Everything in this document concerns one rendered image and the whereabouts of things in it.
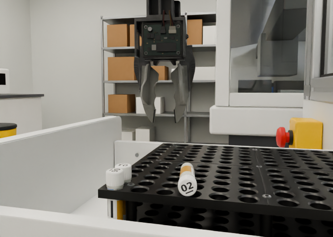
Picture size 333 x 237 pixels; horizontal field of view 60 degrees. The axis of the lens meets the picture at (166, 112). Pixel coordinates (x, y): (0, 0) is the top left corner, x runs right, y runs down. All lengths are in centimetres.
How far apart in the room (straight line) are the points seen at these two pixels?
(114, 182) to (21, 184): 10
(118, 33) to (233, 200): 417
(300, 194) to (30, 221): 17
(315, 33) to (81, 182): 53
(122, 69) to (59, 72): 134
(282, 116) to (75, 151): 85
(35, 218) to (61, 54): 502
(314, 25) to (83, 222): 60
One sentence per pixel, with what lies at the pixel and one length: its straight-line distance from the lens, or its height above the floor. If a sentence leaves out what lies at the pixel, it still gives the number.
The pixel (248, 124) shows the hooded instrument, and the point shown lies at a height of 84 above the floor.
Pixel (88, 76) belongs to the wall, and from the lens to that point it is 494.
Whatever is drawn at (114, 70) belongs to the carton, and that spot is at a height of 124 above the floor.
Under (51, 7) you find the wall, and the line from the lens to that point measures 541.
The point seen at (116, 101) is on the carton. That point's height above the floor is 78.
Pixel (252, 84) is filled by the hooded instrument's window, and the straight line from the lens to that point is 108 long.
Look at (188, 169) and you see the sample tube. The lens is 21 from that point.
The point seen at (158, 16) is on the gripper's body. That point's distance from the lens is 41.
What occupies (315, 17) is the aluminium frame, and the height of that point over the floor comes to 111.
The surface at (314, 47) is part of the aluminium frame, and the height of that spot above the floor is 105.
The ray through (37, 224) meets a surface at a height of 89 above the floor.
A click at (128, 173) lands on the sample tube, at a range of 22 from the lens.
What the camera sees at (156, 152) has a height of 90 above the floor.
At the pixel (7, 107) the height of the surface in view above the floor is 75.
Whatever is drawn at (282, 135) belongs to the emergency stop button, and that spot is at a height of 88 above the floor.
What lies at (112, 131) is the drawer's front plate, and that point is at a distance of 42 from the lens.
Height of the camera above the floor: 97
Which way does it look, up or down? 5 degrees down
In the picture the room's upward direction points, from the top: straight up
